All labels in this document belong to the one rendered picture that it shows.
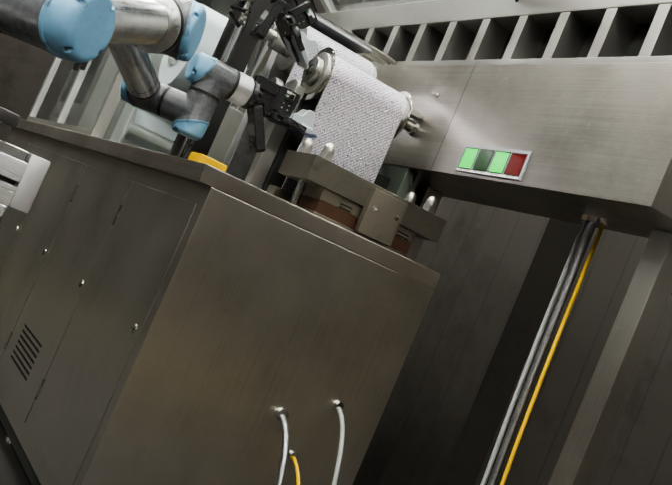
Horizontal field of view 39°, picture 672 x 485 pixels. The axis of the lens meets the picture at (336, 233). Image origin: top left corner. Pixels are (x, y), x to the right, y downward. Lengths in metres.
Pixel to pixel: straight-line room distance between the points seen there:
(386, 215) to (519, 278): 1.50
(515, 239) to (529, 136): 1.58
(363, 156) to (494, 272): 1.44
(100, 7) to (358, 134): 1.08
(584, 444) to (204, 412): 0.80
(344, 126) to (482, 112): 0.35
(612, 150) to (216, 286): 0.86
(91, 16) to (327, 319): 0.97
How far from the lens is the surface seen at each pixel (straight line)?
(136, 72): 2.12
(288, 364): 2.13
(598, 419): 1.98
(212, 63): 2.21
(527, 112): 2.23
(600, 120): 2.05
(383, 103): 2.45
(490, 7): 2.58
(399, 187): 2.51
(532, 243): 3.68
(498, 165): 2.21
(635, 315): 2.00
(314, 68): 2.40
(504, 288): 3.69
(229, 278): 2.03
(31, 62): 6.20
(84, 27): 1.47
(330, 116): 2.37
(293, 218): 2.06
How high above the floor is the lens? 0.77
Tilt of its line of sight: 3 degrees up
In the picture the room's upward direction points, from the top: 23 degrees clockwise
